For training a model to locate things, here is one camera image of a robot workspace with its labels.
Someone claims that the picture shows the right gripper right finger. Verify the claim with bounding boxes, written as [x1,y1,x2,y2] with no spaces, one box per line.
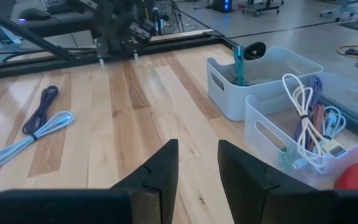
[217,139,358,224]

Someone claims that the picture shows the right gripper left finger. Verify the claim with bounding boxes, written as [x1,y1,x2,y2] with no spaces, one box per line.
[0,138,180,224]

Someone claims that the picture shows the light blue USB cable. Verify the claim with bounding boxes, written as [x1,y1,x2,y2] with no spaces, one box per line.
[0,110,76,175]
[280,105,348,170]

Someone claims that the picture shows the pink braided cable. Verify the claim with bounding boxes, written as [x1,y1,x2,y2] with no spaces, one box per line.
[306,103,326,152]

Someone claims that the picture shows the cream white cable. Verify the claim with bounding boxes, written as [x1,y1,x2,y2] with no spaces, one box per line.
[281,73,328,171]

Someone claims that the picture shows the navy purple braided cable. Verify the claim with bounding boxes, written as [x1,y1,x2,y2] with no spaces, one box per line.
[21,85,60,136]

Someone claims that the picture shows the lavender braided cable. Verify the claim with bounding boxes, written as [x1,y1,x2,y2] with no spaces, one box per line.
[293,75,325,151]

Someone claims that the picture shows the teal navy braided cable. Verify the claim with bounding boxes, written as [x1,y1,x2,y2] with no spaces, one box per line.
[231,45,249,88]

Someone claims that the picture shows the clear plastic bin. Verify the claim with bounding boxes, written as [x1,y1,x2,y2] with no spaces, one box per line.
[244,72,358,191]

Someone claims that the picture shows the grey opaque plastic bin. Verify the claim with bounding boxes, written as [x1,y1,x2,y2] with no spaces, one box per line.
[206,45,324,122]

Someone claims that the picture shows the black clamp knob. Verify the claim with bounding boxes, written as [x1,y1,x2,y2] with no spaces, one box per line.
[242,41,267,60]

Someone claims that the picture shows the grey desk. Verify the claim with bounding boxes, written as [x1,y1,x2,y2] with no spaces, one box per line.
[20,12,101,39]

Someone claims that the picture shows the black wheeled cart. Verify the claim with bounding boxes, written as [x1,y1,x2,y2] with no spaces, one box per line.
[240,0,286,17]

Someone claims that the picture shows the black computer mouse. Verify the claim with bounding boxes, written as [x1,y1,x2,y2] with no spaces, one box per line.
[17,7,52,23]

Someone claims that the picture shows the black computer tower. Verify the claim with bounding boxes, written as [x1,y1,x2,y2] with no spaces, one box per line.
[212,0,233,14]

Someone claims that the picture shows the grey office chair base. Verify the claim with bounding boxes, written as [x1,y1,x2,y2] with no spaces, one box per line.
[318,0,358,22]

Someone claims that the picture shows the yellow cable with black plug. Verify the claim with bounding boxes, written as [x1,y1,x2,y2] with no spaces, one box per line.
[336,40,358,59]

